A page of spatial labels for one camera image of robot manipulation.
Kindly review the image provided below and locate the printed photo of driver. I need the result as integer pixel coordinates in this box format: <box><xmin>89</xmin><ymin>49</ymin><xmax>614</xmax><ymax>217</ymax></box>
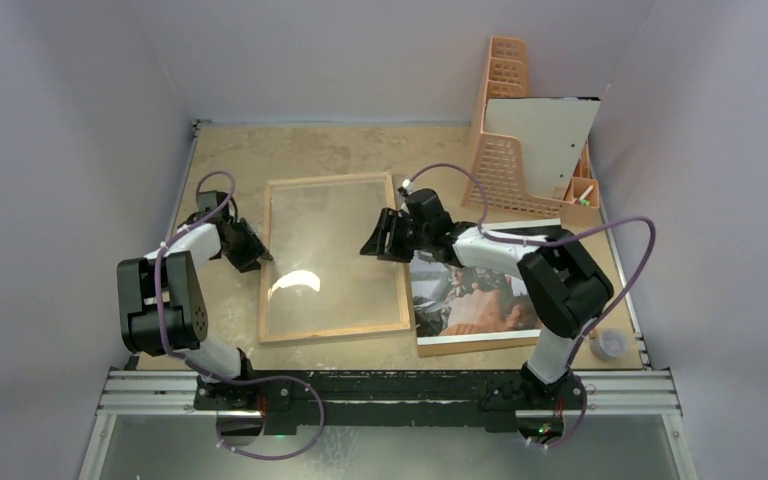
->
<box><xmin>409</xmin><ymin>218</ymin><xmax>564</xmax><ymax>347</ymax></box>

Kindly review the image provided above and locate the white wooden picture frame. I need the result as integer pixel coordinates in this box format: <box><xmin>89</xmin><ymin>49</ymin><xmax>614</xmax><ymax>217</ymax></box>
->
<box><xmin>258</xmin><ymin>172</ymin><xmax>413</xmax><ymax>344</ymax></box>

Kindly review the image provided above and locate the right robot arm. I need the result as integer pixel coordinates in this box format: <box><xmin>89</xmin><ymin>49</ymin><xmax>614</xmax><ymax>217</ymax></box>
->
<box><xmin>359</xmin><ymin>189</ymin><xmax>614</xmax><ymax>407</ymax></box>

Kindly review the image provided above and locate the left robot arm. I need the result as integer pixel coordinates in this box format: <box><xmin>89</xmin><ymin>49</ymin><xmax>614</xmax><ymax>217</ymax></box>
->
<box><xmin>116</xmin><ymin>190</ymin><xmax>273</xmax><ymax>409</ymax></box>

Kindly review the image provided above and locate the orange plastic file organizer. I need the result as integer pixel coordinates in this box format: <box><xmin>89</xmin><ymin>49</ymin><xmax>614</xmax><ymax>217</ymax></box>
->
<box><xmin>462</xmin><ymin>36</ymin><xmax>601</xmax><ymax>226</ymax></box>

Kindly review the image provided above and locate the brown cardboard backing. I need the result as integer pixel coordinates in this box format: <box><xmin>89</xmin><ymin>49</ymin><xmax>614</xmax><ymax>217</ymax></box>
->
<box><xmin>415</xmin><ymin>218</ymin><xmax>567</xmax><ymax>359</ymax></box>

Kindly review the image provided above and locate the white marker pen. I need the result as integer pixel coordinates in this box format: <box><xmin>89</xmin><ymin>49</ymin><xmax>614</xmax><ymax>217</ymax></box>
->
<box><xmin>576</xmin><ymin>185</ymin><xmax>595</xmax><ymax>206</ymax></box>

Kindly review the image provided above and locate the white board sheet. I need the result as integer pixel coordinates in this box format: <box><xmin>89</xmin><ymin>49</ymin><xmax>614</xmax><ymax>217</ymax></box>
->
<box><xmin>484</xmin><ymin>97</ymin><xmax>601</xmax><ymax>200</ymax></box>

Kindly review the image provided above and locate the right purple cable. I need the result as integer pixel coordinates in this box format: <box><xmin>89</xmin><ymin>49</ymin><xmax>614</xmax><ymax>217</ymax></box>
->
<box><xmin>402</xmin><ymin>163</ymin><xmax>658</xmax><ymax>372</ymax></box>

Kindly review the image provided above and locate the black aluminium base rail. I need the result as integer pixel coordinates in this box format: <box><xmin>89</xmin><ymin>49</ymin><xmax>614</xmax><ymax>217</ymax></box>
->
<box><xmin>95</xmin><ymin>369</ymin><xmax>683</xmax><ymax>435</ymax></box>

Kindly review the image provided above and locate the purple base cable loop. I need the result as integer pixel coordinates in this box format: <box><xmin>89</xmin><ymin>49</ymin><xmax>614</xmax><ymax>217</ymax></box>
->
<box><xmin>216</xmin><ymin>378</ymin><xmax>326</xmax><ymax>463</ymax></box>

